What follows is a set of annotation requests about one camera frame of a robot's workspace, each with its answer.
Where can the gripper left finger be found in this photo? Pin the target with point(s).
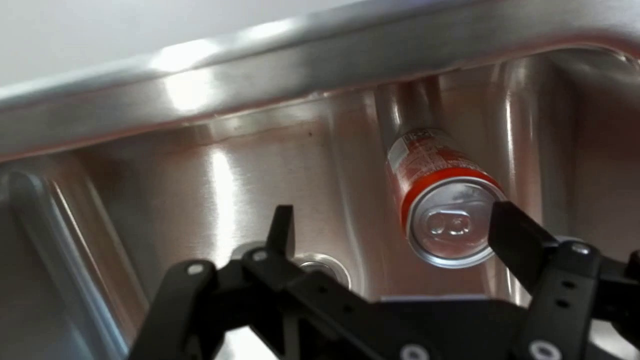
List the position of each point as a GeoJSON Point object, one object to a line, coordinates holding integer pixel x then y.
{"type": "Point", "coordinates": [260, 290]}

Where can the red drink can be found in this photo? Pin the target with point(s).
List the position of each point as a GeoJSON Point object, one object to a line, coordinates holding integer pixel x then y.
{"type": "Point", "coordinates": [440, 200]}

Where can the stainless steel sink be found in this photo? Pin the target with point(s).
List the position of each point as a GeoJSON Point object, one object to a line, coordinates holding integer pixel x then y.
{"type": "Point", "coordinates": [250, 150]}

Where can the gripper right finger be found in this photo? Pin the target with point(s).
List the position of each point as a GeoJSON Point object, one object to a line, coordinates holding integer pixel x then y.
{"type": "Point", "coordinates": [560, 280]}

